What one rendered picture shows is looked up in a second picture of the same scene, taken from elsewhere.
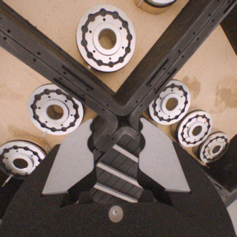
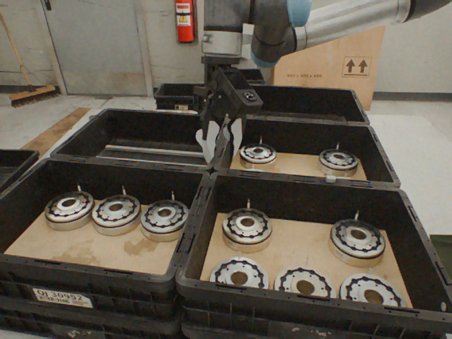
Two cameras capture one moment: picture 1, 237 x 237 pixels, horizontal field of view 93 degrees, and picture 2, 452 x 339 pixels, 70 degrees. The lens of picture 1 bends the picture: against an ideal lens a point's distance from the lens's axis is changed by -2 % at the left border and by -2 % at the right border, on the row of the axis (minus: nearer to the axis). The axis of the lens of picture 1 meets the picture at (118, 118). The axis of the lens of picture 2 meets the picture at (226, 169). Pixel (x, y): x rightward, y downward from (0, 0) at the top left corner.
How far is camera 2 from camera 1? 0.60 m
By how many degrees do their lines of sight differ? 46
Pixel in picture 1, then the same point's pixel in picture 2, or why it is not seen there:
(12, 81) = not seen: hidden behind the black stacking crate
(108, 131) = (217, 164)
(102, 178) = (187, 160)
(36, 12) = (303, 228)
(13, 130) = (275, 169)
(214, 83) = (105, 263)
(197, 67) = (143, 264)
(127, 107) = (214, 175)
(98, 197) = (181, 147)
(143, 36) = (220, 253)
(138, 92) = (212, 183)
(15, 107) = not seen: hidden behind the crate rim
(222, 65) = not seen: hidden behind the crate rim
